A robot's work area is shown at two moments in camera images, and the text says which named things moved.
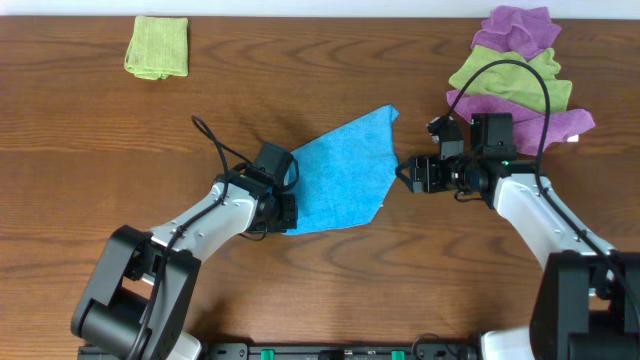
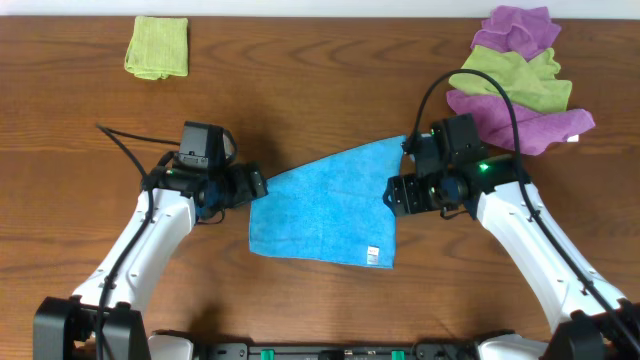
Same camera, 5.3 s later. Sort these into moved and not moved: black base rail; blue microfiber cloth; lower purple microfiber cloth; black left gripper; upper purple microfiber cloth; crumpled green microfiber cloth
Moved: blue microfiber cloth; black left gripper
Not moved: crumpled green microfiber cloth; upper purple microfiber cloth; lower purple microfiber cloth; black base rail
